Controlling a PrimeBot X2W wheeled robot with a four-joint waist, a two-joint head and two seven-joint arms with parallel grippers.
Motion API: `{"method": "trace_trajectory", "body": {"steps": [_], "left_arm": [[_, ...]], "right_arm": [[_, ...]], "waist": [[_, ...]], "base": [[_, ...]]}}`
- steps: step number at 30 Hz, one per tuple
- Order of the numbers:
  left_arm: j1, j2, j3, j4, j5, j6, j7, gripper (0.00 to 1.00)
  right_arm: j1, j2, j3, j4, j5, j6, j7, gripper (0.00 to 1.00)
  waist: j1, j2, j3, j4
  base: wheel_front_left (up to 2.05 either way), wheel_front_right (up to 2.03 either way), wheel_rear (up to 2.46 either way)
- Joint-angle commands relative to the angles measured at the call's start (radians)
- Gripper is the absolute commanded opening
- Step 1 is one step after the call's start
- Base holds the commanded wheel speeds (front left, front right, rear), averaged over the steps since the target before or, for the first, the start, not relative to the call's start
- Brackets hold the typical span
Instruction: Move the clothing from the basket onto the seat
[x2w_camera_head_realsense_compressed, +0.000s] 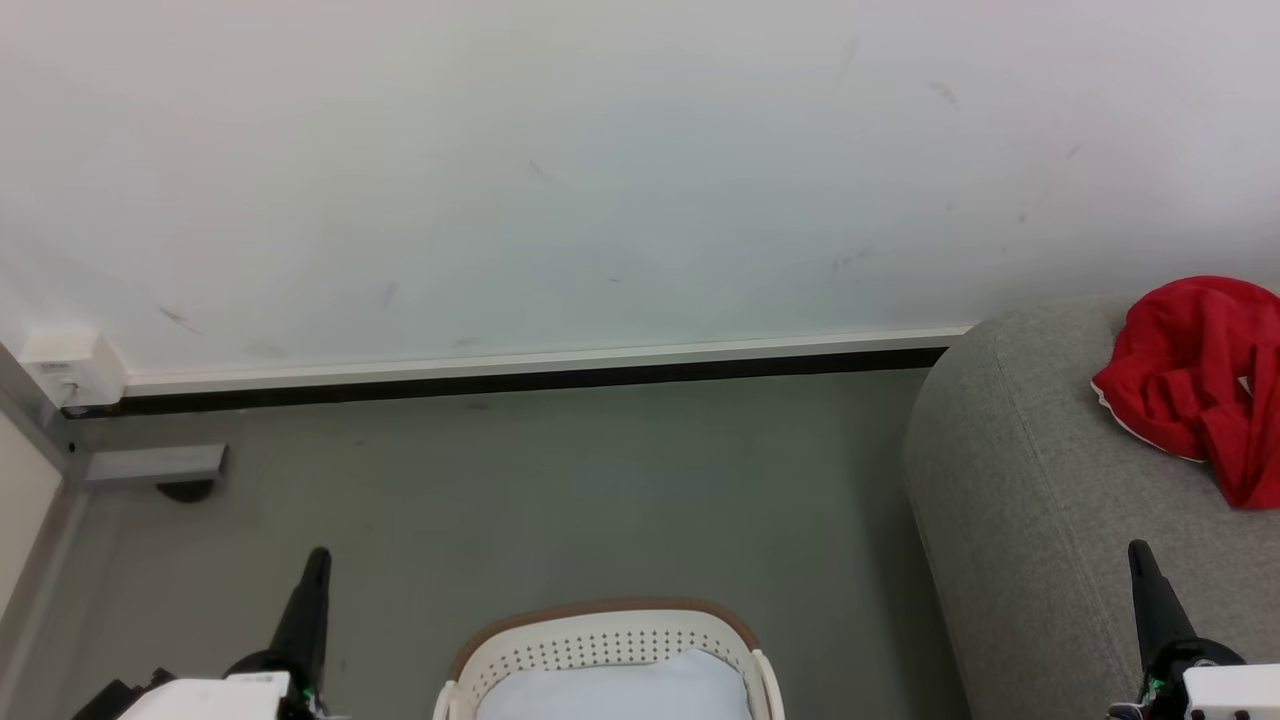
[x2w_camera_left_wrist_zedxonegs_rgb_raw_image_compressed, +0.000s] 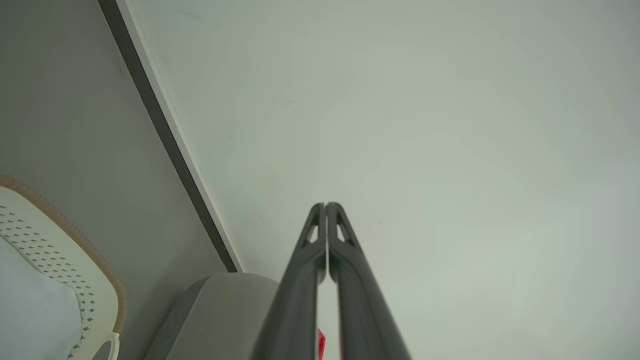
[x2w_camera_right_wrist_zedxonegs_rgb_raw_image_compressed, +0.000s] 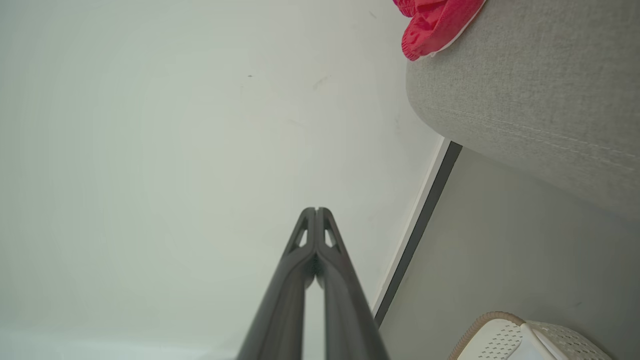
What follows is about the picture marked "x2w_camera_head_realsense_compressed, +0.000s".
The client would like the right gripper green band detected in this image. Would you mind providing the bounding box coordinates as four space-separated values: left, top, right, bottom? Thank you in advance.
1128 540 1246 720

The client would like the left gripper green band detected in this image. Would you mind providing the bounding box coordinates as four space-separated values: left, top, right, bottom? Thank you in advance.
228 547 332 720

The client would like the red garment with white trim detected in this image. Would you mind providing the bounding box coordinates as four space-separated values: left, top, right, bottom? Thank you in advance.
1092 276 1280 511

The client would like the white perforated laundry basket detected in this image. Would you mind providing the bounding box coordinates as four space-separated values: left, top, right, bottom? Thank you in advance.
432 598 786 720

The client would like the light blue clothing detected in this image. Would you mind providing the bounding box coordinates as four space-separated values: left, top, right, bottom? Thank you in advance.
478 648 753 720

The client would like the grey fabric sofa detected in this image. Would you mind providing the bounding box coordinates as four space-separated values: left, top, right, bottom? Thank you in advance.
905 290 1280 720

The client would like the grey metal frame foot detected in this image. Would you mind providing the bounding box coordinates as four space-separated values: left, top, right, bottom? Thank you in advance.
0 340 229 701

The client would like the white bracket box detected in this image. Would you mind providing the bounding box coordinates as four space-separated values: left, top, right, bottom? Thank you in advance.
18 327 128 407

